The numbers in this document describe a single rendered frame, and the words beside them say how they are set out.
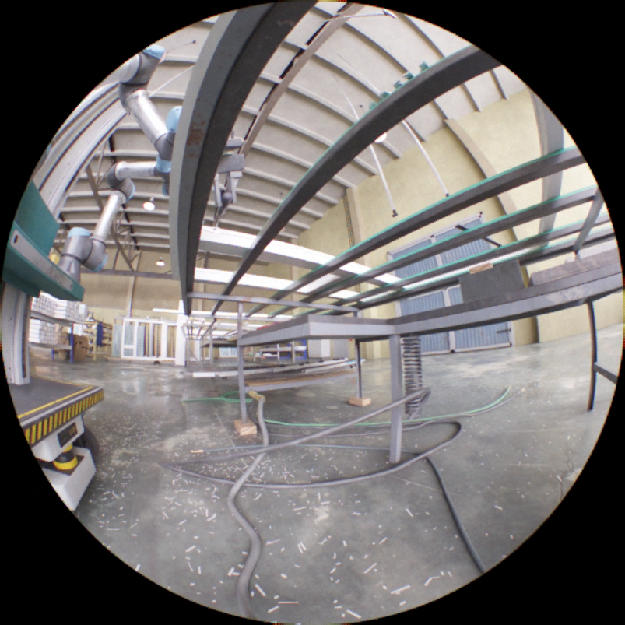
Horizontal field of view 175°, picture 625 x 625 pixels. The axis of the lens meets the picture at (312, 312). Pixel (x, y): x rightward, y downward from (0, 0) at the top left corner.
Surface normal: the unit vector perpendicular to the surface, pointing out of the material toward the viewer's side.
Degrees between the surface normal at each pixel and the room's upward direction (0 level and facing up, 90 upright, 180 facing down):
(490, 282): 90
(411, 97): 180
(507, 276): 90
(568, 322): 90
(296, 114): 180
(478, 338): 90
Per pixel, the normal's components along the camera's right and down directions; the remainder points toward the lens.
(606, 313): -0.83, -0.06
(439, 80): 0.04, 0.98
